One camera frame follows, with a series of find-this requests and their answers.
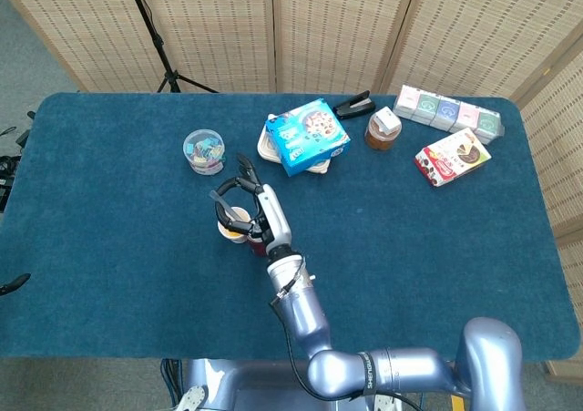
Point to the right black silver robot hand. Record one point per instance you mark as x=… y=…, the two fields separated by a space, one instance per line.
x=275 y=219

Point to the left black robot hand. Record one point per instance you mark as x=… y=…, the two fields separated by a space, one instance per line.
x=16 y=284

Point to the clear plastic straw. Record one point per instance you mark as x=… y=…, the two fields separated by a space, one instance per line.
x=223 y=203

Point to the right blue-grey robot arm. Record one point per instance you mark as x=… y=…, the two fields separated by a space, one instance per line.
x=305 y=320

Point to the red soda can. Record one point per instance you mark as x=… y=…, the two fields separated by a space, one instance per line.
x=257 y=248

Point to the white paper cup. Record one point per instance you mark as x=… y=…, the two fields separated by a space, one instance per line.
x=232 y=235

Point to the white lidded food container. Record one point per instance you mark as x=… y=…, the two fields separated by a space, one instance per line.
x=265 y=149

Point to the blue cookie box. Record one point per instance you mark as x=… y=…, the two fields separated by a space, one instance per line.
x=307 y=137

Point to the clear tub of coloured clips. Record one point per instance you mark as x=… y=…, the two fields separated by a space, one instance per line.
x=205 y=151

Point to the blue felt table mat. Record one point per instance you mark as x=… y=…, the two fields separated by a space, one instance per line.
x=136 y=270

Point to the amber glass jar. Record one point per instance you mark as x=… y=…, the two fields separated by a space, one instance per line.
x=380 y=140

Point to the black stapler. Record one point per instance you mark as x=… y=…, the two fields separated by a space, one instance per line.
x=355 y=107

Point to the small white box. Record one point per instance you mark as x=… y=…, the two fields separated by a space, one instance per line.
x=387 y=119

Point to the blue-grey robot torso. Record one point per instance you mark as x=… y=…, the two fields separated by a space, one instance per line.
x=255 y=386

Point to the red chocolate pie box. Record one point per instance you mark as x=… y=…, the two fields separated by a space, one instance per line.
x=451 y=158

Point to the wrapped row of tea boxes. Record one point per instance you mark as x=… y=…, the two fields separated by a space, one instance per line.
x=446 y=112

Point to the bamboo folding screen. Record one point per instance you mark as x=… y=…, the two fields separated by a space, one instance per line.
x=341 y=28

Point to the black tripod stand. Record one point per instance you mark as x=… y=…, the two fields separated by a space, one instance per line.
x=157 y=42

